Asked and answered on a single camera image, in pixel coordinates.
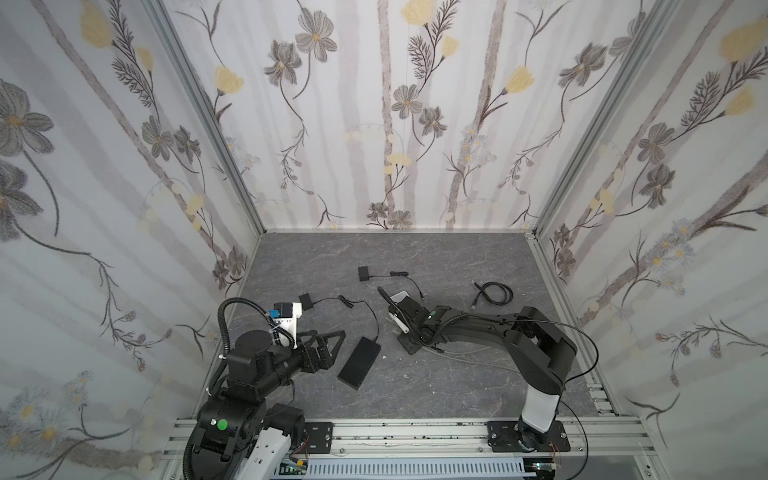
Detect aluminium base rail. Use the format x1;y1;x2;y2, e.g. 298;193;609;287
161;383;667;480

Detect white slotted cable duct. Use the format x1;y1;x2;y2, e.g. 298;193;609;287
268;457;536;479

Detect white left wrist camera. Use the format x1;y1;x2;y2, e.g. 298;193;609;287
269;302;303;348

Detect black network switch box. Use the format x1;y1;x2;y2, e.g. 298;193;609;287
337;337;381;390

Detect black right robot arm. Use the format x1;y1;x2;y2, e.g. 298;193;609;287
377;287;599;452

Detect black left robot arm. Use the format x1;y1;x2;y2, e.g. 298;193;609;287
181;297;346;479

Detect grey cable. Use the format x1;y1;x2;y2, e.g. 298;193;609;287
419;341;523;373

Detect white rectangular device box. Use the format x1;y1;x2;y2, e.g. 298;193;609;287
390;291;409;303

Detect coiled black cable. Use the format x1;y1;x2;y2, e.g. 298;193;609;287
471;280;515;310

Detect black power adapter with cable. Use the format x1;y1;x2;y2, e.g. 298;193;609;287
298;293;381;342

